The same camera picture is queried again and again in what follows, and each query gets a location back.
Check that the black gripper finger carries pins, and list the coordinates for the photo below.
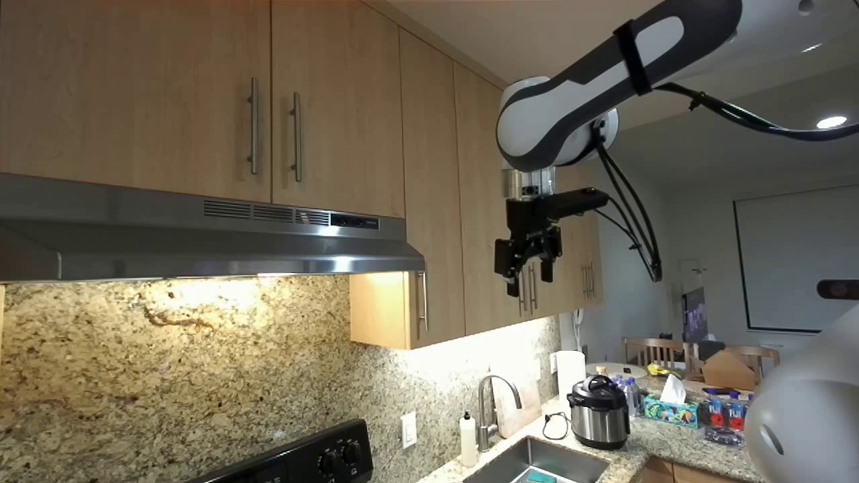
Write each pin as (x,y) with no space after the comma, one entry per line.
(548,250)
(510,264)

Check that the black oblong device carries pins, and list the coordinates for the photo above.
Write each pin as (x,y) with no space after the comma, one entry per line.
(840,288)

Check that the chrome kitchen faucet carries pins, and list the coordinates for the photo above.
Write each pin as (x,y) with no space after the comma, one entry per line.
(486,411)

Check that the stainless steel sink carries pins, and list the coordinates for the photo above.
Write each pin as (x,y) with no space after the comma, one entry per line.
(546,457)

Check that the white wall outlet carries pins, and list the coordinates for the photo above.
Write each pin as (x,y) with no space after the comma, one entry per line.
(408,431)

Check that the white paper towel roll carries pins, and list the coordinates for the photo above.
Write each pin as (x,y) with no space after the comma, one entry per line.
(569,374)

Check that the teal tissue box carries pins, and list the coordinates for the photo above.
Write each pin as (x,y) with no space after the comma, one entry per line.
(671,410)

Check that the brown paper bag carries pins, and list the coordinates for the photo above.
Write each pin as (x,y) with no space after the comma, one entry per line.
(729,372)

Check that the silver black pressure cooker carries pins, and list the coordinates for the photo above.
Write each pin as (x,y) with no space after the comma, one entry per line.
(597,416)

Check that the red blue snack packages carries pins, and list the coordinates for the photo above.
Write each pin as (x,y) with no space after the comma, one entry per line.
(725,416)

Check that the wooden dining chair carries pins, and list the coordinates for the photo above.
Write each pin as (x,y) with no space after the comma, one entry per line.
(659,351)

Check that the black hood control panel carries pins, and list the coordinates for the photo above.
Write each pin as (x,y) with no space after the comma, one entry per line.
(353,221)

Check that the recessed ceiling light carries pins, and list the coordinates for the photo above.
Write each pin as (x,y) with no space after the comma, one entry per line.
(834,121)
(811,46)

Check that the black stove control panel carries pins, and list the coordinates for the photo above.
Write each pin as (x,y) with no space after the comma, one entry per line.
(304,459)

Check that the stainless steel range hood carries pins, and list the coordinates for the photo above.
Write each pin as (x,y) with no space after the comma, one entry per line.
(177,234)

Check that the blue wall hanging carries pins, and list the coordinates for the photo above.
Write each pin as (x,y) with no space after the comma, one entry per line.
(693,316)

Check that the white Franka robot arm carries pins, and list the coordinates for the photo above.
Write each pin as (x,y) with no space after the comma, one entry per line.
(572,97)

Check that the white wall board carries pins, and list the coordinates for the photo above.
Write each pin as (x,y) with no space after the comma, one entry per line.
(796,258)

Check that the white soap bottle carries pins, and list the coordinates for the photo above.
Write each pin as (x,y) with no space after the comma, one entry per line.
(469,445)

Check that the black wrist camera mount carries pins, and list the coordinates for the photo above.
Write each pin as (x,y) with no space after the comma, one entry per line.
(580,202)

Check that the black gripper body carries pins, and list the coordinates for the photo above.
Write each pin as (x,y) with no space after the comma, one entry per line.
(536,225)

